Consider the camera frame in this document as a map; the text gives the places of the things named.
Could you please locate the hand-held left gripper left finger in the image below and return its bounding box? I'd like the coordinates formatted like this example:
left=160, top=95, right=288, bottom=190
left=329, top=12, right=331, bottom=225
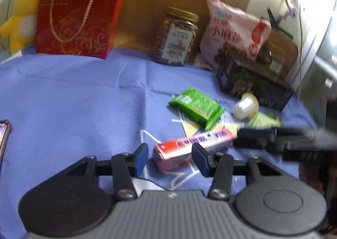
left=63, top=143, right=150, bottom=201

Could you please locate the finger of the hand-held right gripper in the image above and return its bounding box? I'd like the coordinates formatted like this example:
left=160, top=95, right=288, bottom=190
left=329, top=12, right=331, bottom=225
left=233, top=136, right=290, bottom=154
left=237, top=127, right=316, bottom=141

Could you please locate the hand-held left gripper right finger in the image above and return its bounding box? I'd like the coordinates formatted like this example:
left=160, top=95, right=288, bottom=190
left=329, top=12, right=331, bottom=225
left=191, top=143, right=283, bottom=200

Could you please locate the light green snack packet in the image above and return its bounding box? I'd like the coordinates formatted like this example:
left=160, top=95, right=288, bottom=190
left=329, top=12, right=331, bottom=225
left=247, top=111, right=283, bottom=129

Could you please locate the pink and white candy box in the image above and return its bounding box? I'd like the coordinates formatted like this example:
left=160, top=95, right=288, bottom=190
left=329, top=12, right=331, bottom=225
left=153, top=127, right=237, bottom=172

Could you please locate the jelly cup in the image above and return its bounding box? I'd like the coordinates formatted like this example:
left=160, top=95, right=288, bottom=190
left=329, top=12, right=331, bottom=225
left=233, top=92, right=260, bottom=120

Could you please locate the dark tin box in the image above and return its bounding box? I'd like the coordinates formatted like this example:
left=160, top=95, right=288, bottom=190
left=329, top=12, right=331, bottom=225
left=216, top=50, right=295, bottom=112

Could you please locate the blue printed cloth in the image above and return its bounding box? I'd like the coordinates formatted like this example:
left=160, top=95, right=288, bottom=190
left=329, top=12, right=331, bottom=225
left=0, top=47, right=319, bottom=197

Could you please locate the pink snack bag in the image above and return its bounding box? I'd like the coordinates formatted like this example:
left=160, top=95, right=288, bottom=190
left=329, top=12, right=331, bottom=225
left=193, top=0, right=271, bottom=71

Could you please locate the black tape strip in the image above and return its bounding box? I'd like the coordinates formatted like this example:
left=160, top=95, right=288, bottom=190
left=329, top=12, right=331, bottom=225
left=267, top=8, right=293, bottom=40

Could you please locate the frosted glass window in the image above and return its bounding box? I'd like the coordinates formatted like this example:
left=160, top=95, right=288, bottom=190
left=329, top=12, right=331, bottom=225
left=300, top=0, right=337, bottom=97

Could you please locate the nut jar with gold lid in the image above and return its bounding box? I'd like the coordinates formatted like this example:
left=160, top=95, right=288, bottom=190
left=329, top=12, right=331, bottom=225
left=152, top=6, right=199, bottom=66

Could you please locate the phone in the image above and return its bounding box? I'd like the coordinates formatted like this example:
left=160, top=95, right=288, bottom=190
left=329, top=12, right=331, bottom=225
left=0, top=120, right=12, bottom=174

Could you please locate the red gift bag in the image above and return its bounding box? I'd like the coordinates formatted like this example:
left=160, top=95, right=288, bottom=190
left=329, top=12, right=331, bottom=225
left=35, top=0, right=128, bottom=60

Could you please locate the yellow duck plush toy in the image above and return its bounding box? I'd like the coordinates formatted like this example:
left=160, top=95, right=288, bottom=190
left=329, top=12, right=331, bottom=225
left=0, top=0, right=45, bottom=54

